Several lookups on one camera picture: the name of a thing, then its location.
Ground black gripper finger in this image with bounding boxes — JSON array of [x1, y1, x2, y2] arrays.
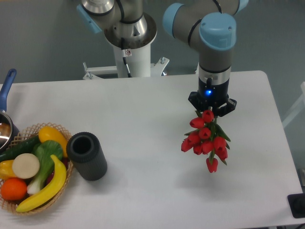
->
[[216, 98, 237, 117], [188, 92, 207, 112]]

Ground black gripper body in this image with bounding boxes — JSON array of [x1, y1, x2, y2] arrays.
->
[[197, 79, 229, 112]]

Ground red tulip bouquet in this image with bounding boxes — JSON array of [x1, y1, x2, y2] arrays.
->
[[181, 110, 231, 173]]

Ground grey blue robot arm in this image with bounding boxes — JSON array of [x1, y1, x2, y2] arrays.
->
[[77, 0, 248, 117]]

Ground black device at edge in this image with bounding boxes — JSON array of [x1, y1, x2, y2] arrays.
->
[[287, 193, 305, 219]]

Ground dark grey ribbed vase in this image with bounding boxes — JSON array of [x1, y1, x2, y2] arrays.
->
[[66, 132, 108, 181]]

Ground yellow lemon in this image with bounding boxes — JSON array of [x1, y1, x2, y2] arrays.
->
[[38, 126, 68, 158]]

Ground yellow banana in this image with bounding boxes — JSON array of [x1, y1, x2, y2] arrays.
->
[[16, 155, 67, 213]]

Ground green bok choy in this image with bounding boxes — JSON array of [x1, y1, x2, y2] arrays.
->
[[27, 140, 63, 196]]

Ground green cucumber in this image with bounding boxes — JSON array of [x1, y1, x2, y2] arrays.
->
[[0, 135, 40, 162]]

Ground woven wicker basket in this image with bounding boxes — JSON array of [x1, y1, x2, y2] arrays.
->
[[0, 123, 74, 216]]

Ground beige round radish slice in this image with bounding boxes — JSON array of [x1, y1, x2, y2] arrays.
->
[[12, 153, 40, 179]]

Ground yellow bell pepper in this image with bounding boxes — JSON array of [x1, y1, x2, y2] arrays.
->
[[0, 160, 17, 180]]

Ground orange fruit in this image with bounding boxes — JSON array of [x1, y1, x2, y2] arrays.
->
[[0, 178, 27, 200]]

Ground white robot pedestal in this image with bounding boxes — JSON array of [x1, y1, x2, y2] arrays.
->
[[83, 43, 170, 80]]

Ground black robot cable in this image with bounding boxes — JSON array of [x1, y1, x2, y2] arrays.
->
[[120, 38, 132, 78]]

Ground blue handled saucepan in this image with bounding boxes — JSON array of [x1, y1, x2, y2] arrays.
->
[[0, 69, 19, 153]]

